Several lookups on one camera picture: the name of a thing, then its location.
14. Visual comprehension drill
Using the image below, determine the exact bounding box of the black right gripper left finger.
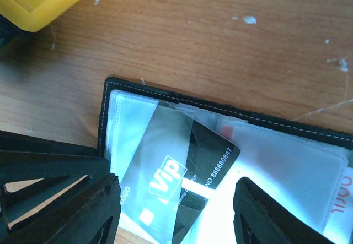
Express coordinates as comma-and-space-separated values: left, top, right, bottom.
8, 173, 121, 243

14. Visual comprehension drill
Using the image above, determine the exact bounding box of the black vip card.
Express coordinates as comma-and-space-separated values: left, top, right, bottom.
120, 101, 240, 243

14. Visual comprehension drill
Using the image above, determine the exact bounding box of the black card holder wallet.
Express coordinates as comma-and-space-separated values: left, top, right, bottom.
98, 77, 352, 243

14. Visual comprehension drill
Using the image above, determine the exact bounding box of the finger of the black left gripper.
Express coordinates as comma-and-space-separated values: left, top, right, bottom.
1, 151, 110, 230
1, 131, 97, 156

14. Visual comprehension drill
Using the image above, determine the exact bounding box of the red white card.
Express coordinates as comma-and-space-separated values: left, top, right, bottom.
323, 167, 352, 243

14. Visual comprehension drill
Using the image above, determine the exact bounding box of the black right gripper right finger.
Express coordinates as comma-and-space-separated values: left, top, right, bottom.
233, 177, 331, 243

